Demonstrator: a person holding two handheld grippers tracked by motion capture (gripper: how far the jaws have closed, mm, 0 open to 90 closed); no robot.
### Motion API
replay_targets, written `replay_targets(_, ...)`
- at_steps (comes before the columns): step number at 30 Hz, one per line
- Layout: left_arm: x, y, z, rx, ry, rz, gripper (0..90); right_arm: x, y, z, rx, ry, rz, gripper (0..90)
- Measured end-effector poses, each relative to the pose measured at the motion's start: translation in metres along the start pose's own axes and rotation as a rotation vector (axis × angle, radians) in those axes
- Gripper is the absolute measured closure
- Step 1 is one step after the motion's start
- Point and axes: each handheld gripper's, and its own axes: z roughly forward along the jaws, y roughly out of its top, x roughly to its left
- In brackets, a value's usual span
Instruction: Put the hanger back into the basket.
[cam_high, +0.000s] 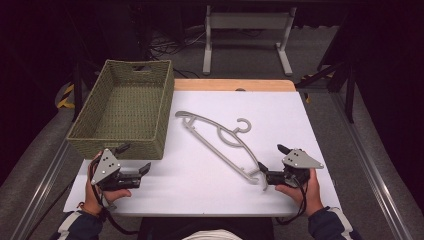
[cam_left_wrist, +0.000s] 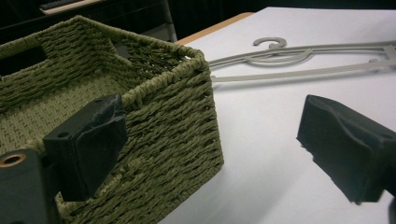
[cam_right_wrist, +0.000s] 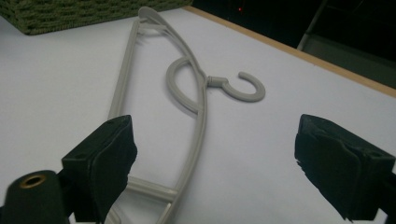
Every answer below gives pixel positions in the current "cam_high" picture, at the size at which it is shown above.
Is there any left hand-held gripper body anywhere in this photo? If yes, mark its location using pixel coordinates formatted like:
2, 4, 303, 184
90, 148, 143, 192

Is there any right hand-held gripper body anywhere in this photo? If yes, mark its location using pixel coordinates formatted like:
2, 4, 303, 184
266, 148, 325, 189

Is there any green woven basket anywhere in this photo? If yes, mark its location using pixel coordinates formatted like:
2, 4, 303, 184
66, 59, 176, 161

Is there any grey plastic clothes hanger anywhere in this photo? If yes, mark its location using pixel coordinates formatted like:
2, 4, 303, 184
174, 110, 270, 192

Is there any person's left hand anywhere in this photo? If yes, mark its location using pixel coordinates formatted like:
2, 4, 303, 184
84, 151, 133, 216

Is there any person's right hand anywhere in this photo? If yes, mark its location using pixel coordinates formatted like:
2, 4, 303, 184
274, 168, 325, 218

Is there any white table mat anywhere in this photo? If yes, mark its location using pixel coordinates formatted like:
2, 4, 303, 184
63, 90, 342, 218

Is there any black stand with striped tape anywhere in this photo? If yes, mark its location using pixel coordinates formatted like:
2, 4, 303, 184
55, 59, 101, 123

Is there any person's body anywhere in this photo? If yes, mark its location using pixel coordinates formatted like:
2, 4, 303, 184
137, 216, 276, 240

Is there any black metal stand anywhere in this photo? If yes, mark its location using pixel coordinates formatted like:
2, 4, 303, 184
294, 9, 357, 125

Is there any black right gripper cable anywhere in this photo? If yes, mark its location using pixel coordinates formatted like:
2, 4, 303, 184
275, 181, 311, 226

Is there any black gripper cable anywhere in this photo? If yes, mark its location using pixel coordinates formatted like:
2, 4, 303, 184
87, 156, 140, 236
275, 181, 311, 226

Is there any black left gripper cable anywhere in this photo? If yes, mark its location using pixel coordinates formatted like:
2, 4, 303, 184
87, 156, 140, 236

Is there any bundle of floor cables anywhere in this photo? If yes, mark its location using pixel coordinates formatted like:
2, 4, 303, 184
146, 26, 207, 80

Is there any white metal table frame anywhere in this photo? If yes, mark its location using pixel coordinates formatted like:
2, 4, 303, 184
202, 4, 298, 77

